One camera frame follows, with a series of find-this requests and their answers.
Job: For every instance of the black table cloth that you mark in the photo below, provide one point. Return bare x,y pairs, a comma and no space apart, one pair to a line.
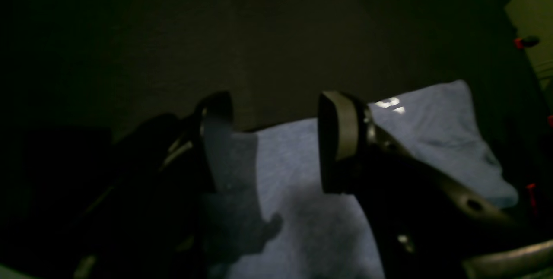
100,179

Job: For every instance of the light blue t-shirt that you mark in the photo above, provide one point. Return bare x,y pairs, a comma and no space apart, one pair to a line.
285,211

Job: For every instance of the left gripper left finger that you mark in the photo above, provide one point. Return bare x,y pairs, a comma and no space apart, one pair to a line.
212,139

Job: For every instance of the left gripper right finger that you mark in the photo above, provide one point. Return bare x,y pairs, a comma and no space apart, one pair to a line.
344,125

